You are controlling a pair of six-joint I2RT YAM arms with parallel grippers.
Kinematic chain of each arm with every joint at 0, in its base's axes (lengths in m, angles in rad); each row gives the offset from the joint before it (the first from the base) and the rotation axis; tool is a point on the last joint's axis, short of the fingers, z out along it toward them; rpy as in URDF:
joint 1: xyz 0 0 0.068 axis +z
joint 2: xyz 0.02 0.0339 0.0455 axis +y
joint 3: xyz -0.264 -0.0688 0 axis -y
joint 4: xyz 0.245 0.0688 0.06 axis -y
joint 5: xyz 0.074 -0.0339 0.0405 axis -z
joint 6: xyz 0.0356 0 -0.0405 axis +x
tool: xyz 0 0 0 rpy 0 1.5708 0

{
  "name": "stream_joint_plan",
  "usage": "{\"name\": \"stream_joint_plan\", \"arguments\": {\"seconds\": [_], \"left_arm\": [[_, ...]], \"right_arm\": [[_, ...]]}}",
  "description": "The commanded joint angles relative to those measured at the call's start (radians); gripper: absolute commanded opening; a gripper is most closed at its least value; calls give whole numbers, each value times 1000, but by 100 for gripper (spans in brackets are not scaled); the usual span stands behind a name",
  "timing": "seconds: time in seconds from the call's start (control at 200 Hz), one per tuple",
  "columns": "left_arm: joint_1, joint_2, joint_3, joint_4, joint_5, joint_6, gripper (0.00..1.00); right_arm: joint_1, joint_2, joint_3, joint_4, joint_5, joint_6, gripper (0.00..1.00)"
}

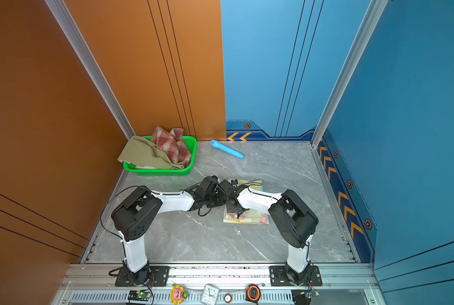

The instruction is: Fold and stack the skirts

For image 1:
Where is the floral pastel skirt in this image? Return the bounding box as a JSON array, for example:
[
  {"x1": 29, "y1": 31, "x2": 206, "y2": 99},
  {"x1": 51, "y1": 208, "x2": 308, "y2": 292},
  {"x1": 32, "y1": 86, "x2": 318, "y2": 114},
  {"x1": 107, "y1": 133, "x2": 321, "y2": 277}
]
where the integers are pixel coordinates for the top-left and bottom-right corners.
[{"x1": 223, "y1": 179, "x2": 270, "y2": 225}]

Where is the red plaid skirt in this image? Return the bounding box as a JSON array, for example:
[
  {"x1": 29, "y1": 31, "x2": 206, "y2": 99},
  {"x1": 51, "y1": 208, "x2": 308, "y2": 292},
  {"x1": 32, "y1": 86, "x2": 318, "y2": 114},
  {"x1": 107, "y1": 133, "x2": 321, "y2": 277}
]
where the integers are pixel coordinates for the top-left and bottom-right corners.
[{"x1": 151, "y1": 127, "x2": 192, "y2": 168}]

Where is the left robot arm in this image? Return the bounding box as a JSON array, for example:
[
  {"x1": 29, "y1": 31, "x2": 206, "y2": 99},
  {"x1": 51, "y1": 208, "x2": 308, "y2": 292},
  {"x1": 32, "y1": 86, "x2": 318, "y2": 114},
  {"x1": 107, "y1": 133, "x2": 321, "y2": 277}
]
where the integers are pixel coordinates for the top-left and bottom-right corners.
[{"x1": 111, "y1": 175, "x2": 224, "y2": 286}]

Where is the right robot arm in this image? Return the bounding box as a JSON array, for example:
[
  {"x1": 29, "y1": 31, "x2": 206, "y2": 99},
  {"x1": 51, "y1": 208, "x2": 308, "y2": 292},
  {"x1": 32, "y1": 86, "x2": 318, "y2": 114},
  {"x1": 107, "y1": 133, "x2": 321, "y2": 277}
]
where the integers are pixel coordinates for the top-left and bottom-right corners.
[{"x1": 215, "y1": 180, "x2": 319, "y2": 286}]

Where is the blue toy microphone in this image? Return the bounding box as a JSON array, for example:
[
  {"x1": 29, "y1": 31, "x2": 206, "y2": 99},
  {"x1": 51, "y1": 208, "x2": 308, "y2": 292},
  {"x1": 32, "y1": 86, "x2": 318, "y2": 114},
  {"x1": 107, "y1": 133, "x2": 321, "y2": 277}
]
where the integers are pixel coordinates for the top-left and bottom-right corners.
[{"x1": 210, "y1": 140, "x2": 244, "y2": 159}]

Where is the green plastic basket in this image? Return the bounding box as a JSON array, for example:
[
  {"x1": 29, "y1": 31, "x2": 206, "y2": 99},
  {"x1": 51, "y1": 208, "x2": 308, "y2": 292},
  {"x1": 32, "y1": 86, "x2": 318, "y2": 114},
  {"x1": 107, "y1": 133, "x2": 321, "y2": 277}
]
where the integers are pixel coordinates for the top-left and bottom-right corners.
[{"x1": 118, "y1": 136, "x2": 198, "y2": 176}]

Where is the olive green skirt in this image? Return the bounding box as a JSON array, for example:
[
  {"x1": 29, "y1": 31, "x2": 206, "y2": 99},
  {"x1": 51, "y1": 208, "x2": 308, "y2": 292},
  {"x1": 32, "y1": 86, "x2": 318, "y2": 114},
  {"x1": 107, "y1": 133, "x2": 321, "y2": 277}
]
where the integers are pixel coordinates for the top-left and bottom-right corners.
[{"x1": 118, "y1": 136, "x2": 184, "y2": 170}]

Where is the small white clock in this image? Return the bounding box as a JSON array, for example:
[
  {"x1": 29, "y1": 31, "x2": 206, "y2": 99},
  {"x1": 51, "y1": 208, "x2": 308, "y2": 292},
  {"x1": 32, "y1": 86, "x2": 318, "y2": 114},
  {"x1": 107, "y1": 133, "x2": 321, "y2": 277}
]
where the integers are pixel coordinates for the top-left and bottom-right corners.
[{"x1": 200, "y1": 284, "x2": 220, "y2": 305}]

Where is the orange black tape measure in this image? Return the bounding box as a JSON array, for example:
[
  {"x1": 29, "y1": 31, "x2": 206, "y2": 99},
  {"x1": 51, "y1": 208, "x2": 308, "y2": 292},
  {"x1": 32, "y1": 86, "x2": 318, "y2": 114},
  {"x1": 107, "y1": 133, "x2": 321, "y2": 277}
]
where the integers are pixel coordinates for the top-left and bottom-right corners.
[{"x1": 245, "y1": 284, "x2": 261, "y2": 304}]

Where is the yellow pink flower toy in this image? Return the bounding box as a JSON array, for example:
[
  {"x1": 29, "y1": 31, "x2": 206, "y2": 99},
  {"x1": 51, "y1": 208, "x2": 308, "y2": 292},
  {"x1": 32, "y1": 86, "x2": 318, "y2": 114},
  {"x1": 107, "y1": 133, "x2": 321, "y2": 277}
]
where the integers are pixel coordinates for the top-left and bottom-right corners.
[{"x1": 170, "y1": 285, "x2": 189, "y2": 305}]

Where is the small round brass object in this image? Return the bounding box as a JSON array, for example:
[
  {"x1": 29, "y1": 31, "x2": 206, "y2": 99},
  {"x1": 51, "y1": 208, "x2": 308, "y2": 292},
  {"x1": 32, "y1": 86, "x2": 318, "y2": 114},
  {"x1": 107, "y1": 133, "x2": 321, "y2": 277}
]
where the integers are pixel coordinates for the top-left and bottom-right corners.
[{"x1": 224, "y1": 293, "x2": 233, "y2": 304}]

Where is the green circuit board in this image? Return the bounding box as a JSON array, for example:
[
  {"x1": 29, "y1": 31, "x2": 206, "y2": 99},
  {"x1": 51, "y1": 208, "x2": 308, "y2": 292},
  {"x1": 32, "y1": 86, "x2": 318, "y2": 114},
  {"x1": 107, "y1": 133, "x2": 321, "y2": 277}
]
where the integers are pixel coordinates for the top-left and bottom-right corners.
[{"x1": 127, "y1": 290, "x2": 154, "y2": 304}]

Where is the right circuit board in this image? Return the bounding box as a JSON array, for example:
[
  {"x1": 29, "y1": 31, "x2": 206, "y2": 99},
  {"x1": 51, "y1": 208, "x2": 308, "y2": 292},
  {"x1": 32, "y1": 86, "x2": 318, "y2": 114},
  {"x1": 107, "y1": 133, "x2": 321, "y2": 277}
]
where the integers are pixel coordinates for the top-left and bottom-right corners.
[{"x1": 291, "y1": 289, "x2": 320, "y2": 305}]

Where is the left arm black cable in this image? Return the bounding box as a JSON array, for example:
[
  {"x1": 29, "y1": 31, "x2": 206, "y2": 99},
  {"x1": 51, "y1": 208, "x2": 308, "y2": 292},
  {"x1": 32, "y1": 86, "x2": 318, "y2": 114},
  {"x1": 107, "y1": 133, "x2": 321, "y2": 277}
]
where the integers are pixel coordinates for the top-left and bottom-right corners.
[{"x1": 99, "y1": 186, "x2": 148, "y2": 241}]

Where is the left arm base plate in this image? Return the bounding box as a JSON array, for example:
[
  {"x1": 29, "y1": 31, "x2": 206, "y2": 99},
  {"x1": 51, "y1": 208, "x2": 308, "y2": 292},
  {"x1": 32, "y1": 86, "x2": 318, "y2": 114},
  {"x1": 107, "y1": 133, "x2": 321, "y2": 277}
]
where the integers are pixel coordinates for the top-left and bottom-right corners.
[{"x1": 115, "y1": 265, "x2": 170, "y2": 288}]

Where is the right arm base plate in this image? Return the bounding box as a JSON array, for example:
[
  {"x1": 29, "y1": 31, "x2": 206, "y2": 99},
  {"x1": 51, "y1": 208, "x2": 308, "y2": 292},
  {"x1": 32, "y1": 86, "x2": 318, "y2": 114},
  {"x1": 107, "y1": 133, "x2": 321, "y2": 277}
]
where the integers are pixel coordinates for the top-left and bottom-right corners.
[{"x1": 269, "y1": 264, "x2": 323, "y2": 287}]

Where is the aluminium front rail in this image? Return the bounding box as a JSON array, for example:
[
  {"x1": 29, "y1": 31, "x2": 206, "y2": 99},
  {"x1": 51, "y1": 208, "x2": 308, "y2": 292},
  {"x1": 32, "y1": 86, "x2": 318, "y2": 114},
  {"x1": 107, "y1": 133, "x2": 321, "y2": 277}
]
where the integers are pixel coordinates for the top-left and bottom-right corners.
[{"x1": 52, "y1": 263, "x2": 386, "y2": 304}]

